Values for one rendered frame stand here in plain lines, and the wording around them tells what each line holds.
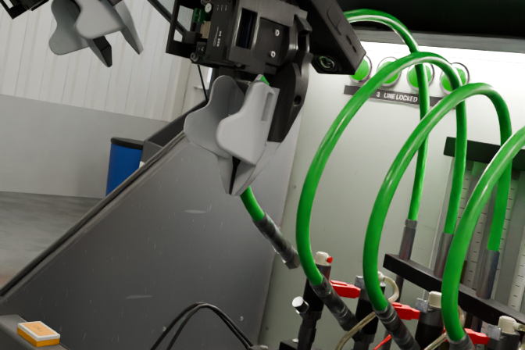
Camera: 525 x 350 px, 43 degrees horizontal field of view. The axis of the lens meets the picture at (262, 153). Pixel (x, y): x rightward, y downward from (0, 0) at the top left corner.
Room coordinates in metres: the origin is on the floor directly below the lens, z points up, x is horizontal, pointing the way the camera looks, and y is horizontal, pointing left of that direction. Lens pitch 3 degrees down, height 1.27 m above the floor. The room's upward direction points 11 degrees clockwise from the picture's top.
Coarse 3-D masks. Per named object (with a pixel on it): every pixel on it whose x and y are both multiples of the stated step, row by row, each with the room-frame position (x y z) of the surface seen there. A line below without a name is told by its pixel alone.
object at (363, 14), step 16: (352, 16) 0.80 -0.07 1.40; (368, 16) 0.82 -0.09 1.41; (384, 16) 0.85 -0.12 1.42; (400, 32) 0.88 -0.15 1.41; (416, 48) 0.91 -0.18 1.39; (416, 160) 0.98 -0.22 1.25; (416, 176) 0.97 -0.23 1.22; (416, 192) 0.97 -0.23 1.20; (256, 208) 0.73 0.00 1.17; (416, 208) 0.97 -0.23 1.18; (416, 224) 0.98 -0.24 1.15
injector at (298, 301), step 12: (324, 276) 0.82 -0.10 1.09; (300, 300) 0.81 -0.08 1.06; (312, 300) 0.82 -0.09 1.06; (300, 312) 0.81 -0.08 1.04; (312, 312) 0.82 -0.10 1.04; (300, 324) 0.84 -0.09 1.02; (312, 324) 0.83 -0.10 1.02; (300, 336) 0.83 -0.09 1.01; (312, 336) 0.83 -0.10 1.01; (300, 348) 0.83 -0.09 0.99
